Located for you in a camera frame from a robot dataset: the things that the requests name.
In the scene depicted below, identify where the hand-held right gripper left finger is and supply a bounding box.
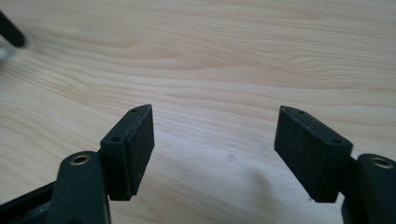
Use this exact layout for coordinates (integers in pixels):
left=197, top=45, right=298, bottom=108
left=99, top=104, right=156, bottom=202

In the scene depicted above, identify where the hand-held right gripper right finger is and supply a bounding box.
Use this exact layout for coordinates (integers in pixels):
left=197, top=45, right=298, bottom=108
left=274, top=105, right=354, bottom=203

